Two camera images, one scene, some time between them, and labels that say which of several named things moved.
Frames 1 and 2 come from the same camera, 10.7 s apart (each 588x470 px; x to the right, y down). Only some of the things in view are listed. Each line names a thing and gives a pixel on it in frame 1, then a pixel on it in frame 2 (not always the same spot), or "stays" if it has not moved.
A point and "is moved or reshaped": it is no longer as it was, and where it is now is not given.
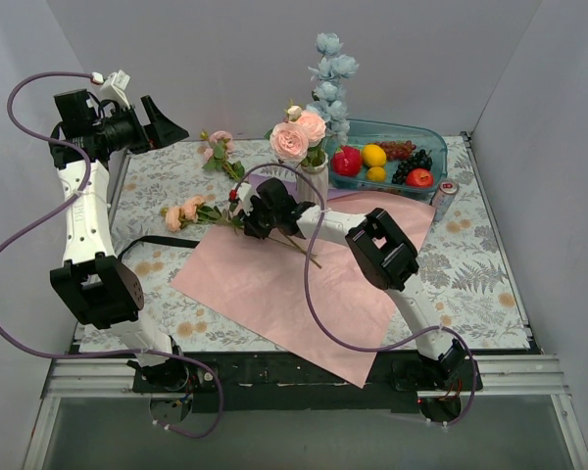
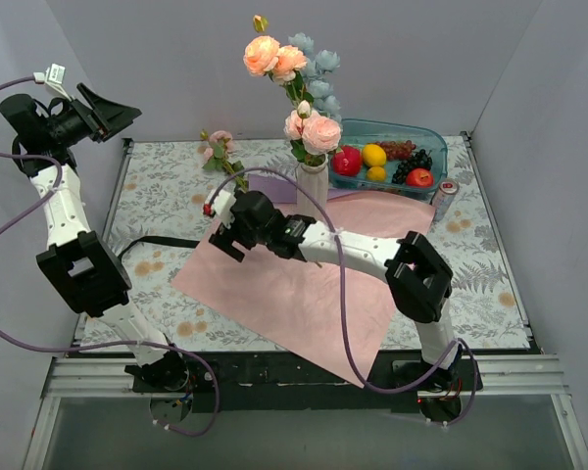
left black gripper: x=144 y=130 to x=94 y=125
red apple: x=418 y=178 stays
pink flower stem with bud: x=220 y=143 stays
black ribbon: x=169 y=241 stays
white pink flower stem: x=298 y=138 is moved or reshaped
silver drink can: x=443 y=197 stays
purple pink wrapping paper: x=303 y=293 stays
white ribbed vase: x=306 y=189 stays
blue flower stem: x=332 y=69 is moved or reshaped
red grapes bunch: x=397 y=150 stays
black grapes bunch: x=418 y=160 stays
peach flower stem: x=191 y=210 to x=264 y=56
